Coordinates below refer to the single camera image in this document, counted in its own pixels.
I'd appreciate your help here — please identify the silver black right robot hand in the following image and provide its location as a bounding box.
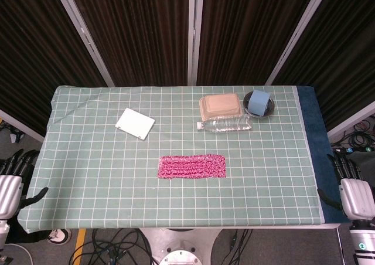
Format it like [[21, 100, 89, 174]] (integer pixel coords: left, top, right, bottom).
[[318, 152, 375, 221]]

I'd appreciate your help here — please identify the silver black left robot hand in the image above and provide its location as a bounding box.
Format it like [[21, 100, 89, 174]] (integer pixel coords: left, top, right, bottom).
[[0, 149, 49, 220]]

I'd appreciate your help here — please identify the long pink knitted cloth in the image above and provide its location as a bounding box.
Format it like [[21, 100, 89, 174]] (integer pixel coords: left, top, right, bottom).
[[157, 153, 228, 180]]

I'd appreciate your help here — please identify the white black sneaker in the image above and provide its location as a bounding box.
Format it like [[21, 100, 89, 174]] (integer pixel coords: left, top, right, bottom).
[[46, 228, 72, 245]]

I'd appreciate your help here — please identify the dark blue table cloth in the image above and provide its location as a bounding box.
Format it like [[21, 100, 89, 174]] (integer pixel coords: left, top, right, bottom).
[[295, 85, 352, 225]]

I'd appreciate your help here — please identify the green white checkered tablecloth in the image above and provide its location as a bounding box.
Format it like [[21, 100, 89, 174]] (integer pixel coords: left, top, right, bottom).
[[17, 84, 326, 234]]

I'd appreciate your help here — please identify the black round bowl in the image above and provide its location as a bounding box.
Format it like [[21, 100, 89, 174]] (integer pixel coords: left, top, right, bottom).
[[243, 90, 276, 120]]

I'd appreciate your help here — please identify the clear plastic water bottle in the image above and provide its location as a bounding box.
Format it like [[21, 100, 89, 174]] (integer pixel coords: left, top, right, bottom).
[[196, 114, 254, 133]]

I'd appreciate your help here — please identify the beige lidded food container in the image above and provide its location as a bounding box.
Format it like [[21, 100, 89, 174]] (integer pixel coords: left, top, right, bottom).
[[199, 94, 243, 120]]

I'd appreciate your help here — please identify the black cable pile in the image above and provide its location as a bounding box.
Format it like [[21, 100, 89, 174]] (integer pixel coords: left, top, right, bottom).
[[330, 115, 375, 148]]

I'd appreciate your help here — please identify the white partition frame rail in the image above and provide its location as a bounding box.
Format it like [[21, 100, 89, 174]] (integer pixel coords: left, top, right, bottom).
[[326, 100, 375, 140], [0, 109, 45, 143]]

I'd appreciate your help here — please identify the black floor cable tangle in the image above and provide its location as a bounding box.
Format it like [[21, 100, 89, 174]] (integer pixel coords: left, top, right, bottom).
[[69, 228, 155, 265]]

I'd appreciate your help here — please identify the black hanging floor cable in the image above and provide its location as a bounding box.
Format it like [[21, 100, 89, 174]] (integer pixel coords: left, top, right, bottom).
[[225, 228, 253, 265]]

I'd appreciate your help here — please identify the white partition frame post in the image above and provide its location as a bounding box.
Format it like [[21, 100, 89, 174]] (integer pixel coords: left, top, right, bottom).
[[187, 0, 205, 86], [265, 0, 335, 86], [52, 0, 115, 87]]

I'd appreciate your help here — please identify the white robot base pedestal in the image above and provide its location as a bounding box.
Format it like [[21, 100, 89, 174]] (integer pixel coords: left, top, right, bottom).
[[137, 228, 223, 265]]

